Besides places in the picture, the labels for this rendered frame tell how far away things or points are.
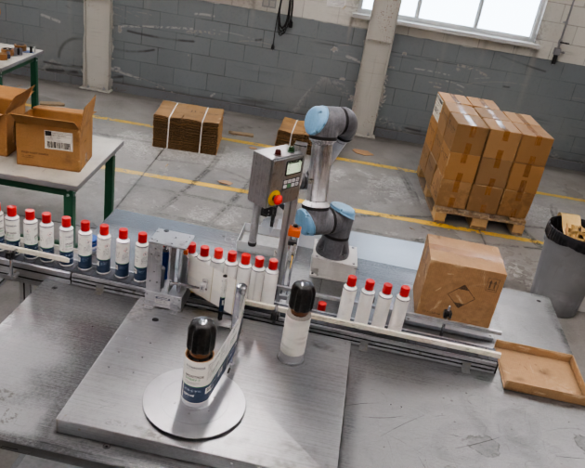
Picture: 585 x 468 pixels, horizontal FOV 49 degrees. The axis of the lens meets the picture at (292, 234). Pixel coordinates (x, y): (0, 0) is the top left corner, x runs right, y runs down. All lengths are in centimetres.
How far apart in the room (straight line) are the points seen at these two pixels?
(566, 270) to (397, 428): 277
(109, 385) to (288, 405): 55
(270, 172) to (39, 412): 105
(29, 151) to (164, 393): 210
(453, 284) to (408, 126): 540
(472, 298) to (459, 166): 313
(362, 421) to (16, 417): 104
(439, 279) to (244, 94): 556
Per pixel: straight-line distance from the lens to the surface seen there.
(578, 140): 838
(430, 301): 266
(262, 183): 227
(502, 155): 576
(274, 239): 309
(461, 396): 239
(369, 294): 238
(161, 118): 640
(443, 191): 576
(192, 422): 195
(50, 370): 223
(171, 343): 225
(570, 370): 275
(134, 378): 210
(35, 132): 376
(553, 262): 474
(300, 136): 675
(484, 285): 264
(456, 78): 783
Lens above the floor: 223
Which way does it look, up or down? 26 degrees down
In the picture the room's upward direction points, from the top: 10 degrees clockwise
